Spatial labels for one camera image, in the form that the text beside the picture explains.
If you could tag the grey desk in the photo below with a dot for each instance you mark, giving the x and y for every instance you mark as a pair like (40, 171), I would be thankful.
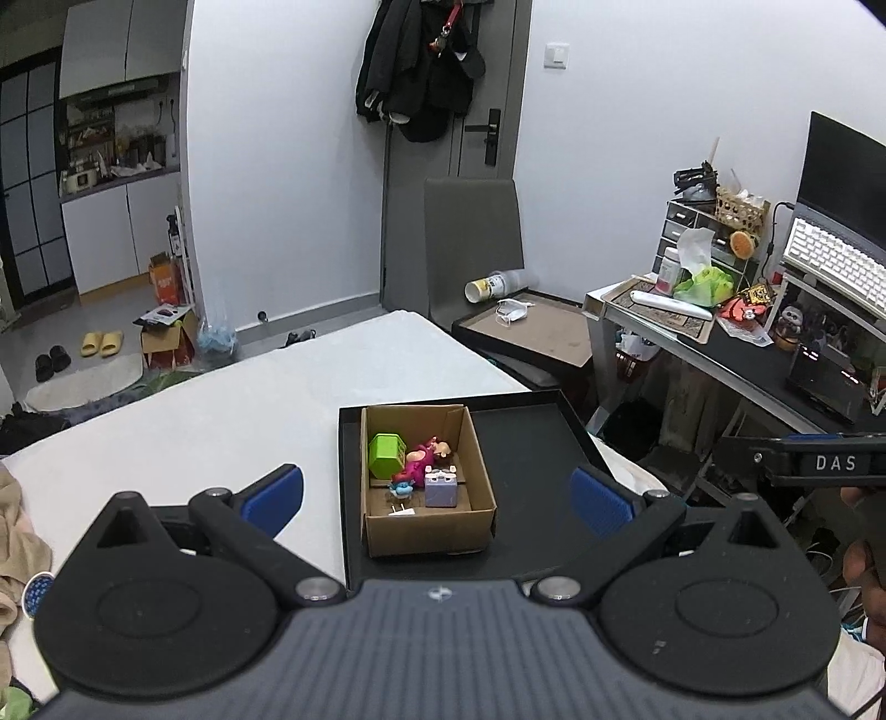
(754, 374)

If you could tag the cluttered kitchen shelf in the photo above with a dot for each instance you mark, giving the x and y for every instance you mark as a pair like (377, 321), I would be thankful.
(104, 152)

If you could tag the brown desk mat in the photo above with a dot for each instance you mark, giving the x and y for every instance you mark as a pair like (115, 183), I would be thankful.
(619, 301)

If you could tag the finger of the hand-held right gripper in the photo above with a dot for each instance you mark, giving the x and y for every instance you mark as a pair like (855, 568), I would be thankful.
(744, 453)
(830, 437)

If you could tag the orange basket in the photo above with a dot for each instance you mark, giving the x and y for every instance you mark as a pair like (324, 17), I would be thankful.
(637, 365)

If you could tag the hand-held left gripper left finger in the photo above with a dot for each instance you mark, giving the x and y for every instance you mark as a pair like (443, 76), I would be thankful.
(273, 498)

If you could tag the purple toy sofa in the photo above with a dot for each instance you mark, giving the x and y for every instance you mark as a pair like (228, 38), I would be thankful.
(441, 493)

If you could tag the white light switch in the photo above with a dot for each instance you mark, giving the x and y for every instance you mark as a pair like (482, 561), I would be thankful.
(556, 55)

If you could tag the grey chair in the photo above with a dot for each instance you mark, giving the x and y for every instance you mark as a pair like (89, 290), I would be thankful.
(471, 228)

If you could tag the hanging black coats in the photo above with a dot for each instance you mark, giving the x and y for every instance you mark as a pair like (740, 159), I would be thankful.
(415, 69)

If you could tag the pink labelled bottle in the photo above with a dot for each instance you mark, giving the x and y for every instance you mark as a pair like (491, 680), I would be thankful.
(668, 273)

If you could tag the pink doll figurine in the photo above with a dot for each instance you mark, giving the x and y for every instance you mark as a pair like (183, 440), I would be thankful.
(419, 467)

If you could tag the black framed glass door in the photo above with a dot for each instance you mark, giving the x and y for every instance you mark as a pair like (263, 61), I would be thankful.
(34, 208)

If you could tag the black tray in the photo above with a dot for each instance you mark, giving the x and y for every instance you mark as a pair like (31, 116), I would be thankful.
(533, 471)

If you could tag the person's right hand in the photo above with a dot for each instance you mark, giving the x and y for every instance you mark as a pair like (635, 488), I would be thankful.
(858, 568)

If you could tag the perforated wooden basket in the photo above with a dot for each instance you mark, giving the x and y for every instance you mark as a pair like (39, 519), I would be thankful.
(744, 208)

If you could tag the white keyboard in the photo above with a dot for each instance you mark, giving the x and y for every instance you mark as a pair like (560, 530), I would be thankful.
(830, 256)

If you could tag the blue figurine with red hat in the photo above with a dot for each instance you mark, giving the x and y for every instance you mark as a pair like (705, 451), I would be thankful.
(401, 490)

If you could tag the light oval rug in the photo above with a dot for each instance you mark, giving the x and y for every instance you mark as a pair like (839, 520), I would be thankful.
(90, 388)

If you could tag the green toy box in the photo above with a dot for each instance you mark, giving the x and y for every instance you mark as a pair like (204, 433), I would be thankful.
(386, 457)

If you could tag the white face mask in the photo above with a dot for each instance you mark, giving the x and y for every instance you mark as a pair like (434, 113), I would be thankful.
(512, 313)

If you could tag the dark cloth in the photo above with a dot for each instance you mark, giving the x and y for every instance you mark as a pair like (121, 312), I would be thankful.
(31, 429)

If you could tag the white tube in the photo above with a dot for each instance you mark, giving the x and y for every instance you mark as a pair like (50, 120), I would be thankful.
(664, 302)

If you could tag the orange round toy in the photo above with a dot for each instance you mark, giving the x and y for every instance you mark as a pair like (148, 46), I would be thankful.
(744, 244)

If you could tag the orange carton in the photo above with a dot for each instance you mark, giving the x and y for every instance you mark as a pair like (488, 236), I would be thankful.
(166, 280)

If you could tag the beige tote bag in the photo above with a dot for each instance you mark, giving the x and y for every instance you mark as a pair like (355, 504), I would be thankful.
(692, 401)

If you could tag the white charger plug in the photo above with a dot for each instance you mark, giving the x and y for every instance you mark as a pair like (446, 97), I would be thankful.
(401, 512)

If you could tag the black door lock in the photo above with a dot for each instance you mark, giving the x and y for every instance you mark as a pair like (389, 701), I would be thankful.
(491, 135)

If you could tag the beige cloth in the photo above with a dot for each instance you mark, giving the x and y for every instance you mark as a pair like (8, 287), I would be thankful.
(21, 533)

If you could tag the black shoe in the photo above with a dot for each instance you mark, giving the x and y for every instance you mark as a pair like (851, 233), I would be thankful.
(44, 367)
(60, 357)

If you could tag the cardboard box with red print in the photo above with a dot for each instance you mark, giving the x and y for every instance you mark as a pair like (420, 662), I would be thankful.
(166, 346)

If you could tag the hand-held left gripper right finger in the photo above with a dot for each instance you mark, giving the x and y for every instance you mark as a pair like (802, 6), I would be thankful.
(599, 502)

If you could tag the stack of paper cups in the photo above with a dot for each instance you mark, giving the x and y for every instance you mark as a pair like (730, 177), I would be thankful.
(481, 289)

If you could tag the green plastic bag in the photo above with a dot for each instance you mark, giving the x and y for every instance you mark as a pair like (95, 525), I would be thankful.
(706, 285)

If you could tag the grey door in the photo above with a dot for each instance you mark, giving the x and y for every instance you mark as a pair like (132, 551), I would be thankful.
(415, 208)

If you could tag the black monitor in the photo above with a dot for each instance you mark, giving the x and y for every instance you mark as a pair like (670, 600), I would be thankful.
(844, 180)

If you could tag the grey desktop drawer organiser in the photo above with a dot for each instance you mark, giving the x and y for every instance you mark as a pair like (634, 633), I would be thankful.
(675, 221)

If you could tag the tablet on stand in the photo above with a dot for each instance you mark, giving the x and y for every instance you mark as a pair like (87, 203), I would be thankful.
(824, 381)

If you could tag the small brown animal figurine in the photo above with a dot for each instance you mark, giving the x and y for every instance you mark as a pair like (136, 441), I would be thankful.
(789, 325)

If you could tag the white cup with blue top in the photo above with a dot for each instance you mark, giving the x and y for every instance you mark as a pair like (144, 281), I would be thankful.
(38, 592)

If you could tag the black gadget on organiser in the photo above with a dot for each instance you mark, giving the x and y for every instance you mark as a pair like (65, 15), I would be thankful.
(696, 181)

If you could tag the blue plastic bag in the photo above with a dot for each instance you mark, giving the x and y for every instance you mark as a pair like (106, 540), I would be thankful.
(218, 339)

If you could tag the red snack packets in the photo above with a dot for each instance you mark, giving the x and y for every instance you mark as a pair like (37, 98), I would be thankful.
(744, 308)

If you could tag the black bin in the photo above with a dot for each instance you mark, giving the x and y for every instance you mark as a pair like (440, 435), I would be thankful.
(626, 429)

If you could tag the white lower cabinet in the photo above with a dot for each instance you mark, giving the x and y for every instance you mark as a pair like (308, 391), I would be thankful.
(104, 235)

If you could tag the white tissue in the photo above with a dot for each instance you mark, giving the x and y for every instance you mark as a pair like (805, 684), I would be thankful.
(692, 249)

